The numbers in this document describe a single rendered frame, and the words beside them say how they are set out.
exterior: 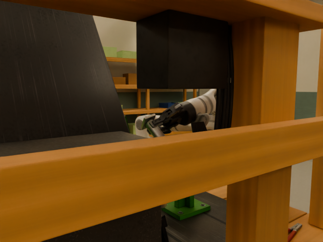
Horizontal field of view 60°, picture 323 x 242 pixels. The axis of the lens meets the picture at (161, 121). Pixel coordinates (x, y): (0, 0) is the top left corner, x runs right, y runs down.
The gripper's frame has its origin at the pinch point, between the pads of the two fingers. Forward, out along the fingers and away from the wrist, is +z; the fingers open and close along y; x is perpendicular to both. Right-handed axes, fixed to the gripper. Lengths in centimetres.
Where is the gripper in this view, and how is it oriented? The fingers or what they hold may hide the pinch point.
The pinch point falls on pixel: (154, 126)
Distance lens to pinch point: 84.8
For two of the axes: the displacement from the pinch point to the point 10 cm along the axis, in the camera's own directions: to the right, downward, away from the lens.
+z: -7.8, 3.3, -5.4
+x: 5.8, 7.1, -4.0
